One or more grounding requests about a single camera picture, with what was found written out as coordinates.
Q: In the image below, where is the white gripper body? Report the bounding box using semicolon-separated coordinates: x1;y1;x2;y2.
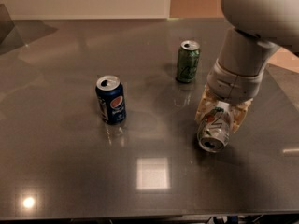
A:
206;59;265;105

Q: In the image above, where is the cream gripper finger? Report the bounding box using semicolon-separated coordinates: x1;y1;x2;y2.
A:
194;84;218;124
230;99;252;133

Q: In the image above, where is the white 7up can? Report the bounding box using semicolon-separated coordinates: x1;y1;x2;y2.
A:
197;102;232;153

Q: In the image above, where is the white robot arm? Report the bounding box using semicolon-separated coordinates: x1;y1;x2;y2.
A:
195;0;299;132

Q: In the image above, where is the green soda can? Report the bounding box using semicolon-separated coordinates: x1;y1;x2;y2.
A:
177;40;200;83

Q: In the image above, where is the blue pepsi can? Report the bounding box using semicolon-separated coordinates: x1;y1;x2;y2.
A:
95;75;126;125

